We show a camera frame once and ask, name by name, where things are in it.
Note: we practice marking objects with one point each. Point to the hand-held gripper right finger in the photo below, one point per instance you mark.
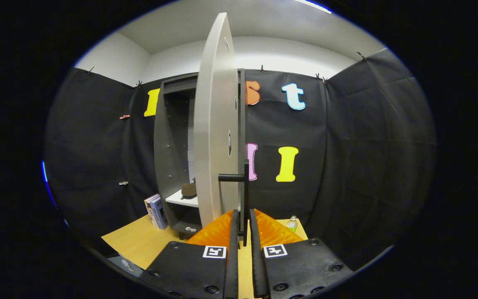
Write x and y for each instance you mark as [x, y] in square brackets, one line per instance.
[257, 261]

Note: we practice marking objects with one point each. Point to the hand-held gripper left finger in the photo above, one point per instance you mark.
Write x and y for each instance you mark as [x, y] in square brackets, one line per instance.
[233, 257]

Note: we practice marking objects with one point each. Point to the brown fuzzy shoe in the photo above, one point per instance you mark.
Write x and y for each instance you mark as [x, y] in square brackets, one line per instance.
[188, 191]

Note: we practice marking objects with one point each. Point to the grey shoe cabinet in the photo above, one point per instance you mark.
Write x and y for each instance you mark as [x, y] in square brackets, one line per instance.
[172, 145]

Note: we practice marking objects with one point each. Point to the beige shoe cabinet door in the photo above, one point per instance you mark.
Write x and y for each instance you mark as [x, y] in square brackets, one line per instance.
[214, 124]

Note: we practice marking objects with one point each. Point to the white cabinet shelf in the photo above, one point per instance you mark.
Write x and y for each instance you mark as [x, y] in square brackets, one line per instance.
[181, 200]

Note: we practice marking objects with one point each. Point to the small clear plastic bottle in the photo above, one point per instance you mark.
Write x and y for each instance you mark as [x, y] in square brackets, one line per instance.
[292, 225]

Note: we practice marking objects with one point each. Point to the blue book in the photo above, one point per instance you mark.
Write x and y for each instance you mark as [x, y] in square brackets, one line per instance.
[160, 214]

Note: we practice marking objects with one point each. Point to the black backdrop cloth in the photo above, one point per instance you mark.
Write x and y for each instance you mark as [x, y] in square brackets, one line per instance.
[367, 145]

